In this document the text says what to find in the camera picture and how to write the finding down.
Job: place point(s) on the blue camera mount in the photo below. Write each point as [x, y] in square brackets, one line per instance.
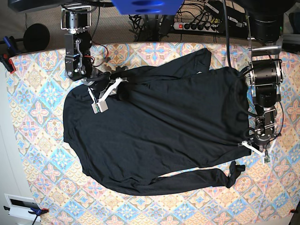
[147, 7]

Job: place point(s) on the black t-shirt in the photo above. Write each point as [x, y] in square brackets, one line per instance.
[173, 128]

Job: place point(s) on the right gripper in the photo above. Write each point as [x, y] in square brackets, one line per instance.
[105, 84]

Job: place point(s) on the red blue clamp top left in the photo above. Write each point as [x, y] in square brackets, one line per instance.
[12, 50]

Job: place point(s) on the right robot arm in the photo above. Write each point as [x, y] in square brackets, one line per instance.
[79, 64]

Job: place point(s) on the patterned colourful tablecloth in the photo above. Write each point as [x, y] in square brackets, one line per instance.
[264, 192]

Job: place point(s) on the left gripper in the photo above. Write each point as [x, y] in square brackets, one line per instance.
[262, 136]

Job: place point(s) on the white power strip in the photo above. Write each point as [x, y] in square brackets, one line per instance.
[200, 27]

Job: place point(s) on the black clamp bottom right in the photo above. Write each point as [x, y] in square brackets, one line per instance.
[294, 211]

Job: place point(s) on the blue clamp bottom left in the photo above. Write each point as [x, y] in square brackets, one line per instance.
[35, 211]

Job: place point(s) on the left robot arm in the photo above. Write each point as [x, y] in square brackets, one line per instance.
[265, 76]

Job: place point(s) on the white wall vent box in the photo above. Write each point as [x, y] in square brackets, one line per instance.
[23, 202]

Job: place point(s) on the black round stool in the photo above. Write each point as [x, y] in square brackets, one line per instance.
[36, 38]

